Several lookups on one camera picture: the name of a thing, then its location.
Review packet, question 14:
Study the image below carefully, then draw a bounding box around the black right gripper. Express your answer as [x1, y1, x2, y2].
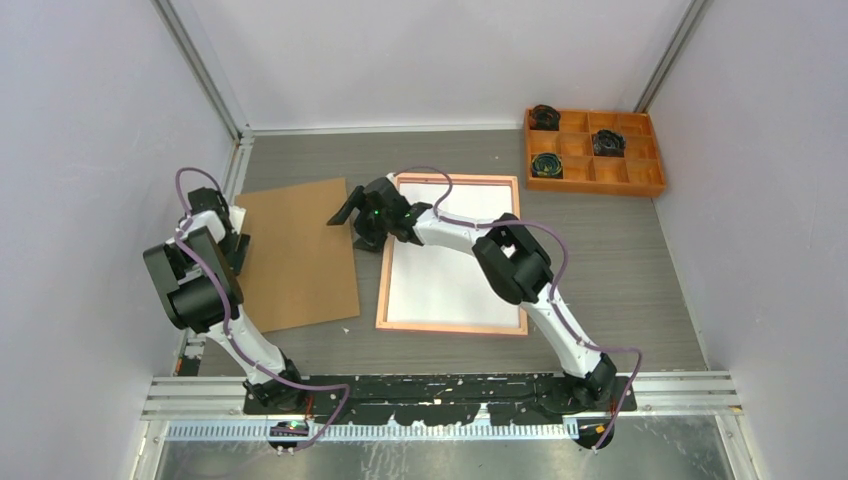
[325, 188, 391, 255]

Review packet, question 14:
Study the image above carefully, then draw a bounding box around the brown backing board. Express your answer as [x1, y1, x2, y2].
[236, 178, 360, 333]

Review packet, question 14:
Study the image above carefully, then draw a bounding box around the mountain landscape photo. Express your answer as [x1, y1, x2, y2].
[385, 182, 521, 329]

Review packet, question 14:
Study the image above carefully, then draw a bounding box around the pink wooden picture frame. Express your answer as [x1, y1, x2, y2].
[375, 172, 530, 337]

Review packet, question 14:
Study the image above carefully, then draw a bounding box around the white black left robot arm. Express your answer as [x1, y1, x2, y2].
[143, 187, 307, 414]

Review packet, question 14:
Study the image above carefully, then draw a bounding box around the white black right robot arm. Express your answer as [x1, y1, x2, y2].
[327, 173, 617, 411]

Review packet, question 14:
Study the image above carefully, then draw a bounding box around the blue green tape roll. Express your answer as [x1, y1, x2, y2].
[530, 152, 564, 179]

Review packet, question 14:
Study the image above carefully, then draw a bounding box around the black tape roll top-left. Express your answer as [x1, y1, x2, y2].
[528, 104, 561, 131]

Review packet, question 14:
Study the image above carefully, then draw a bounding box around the black tape roll middle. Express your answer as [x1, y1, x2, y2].
[591, 129, 627, 158]

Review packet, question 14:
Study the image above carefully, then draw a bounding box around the orange compartment tray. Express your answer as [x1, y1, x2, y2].
[523, 104, 667, 199]

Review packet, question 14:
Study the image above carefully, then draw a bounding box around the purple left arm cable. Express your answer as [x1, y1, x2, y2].
[173, 166, 352, 453]

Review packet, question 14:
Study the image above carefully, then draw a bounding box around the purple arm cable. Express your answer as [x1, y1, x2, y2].
[173, 166, 352, 453]
[392, 165, 644, 455]

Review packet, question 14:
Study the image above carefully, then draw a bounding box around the aluminium left rail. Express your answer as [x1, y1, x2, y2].
[171, 128, 255, 377]

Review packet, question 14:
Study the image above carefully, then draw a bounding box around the aluminium rail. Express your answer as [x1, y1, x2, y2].
[142, 371, 742, 448]
[171, 128, 255, 377]

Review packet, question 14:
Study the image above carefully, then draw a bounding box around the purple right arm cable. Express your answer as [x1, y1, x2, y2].
[392, 165, 644, 455]

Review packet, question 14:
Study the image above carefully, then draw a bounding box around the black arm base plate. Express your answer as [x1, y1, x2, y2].
[242, 373, 637, 426]

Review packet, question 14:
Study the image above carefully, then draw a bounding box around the aluminium front rail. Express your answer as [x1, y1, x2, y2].
[142, 371, 742, 448]

